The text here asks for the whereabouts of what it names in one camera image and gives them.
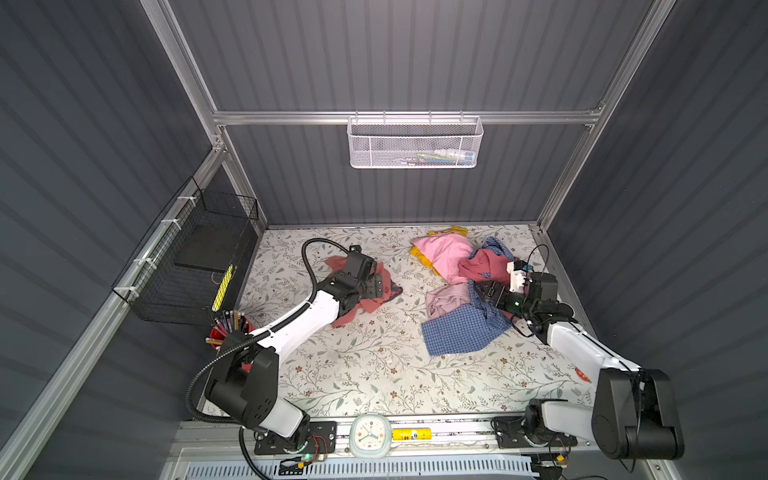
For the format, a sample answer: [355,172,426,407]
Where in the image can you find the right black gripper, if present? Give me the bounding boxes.
[476,281,536,320]

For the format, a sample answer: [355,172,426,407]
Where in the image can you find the red grey cloth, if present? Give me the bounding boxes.
[324,254,404,329]

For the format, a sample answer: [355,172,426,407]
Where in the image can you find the dark pink shirt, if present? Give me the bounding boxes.
[458,249,516,287]

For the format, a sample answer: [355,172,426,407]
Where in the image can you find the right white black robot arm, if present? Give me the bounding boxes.
[471,273,685,460]

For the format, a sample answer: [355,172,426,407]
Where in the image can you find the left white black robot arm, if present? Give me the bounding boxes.
[184,238,384,448]

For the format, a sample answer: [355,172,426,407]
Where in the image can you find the yellow cloth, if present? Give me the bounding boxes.
[410,226,473,283]

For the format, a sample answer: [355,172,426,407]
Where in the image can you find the light pink cloth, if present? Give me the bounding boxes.
[411,232,478,320]

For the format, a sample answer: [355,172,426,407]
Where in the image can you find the red round sticker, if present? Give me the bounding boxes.
[575,368,592,383]

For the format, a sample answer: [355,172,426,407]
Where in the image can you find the floral table mat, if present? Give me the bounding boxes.
[239,226,595,417]

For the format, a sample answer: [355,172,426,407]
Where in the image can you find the blue checked shirt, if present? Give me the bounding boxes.
[422,237,516,356]

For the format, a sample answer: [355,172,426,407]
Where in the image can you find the red pencil cup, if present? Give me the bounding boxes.
[205,311,256,352]

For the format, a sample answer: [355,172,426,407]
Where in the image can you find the yellow ruler in basket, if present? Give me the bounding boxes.
[211,264,234,312]

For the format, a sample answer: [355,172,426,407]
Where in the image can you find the items in white basket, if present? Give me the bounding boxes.
[395,149,476,168]

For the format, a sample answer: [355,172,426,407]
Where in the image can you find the mint analog clock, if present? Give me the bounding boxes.
[348,413,393,459]

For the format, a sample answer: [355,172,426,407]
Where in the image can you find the yellow spirit level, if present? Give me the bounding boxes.
[392,428,433,442]

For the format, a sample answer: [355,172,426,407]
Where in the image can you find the white vent grille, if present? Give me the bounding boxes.
[182,455,538,480]

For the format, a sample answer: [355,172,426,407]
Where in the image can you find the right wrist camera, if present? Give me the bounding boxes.
[506,260,531,293]

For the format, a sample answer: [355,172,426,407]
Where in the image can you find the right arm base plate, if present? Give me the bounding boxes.
[490,414,578,450]

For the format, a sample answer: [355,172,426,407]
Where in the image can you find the white wire wall basket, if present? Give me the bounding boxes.
[346,116,484,170]

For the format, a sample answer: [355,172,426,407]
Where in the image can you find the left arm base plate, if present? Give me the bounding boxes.
[253,421,338,455]

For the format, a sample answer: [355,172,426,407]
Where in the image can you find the black wire wall basket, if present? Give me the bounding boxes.
[113,181,260,326]

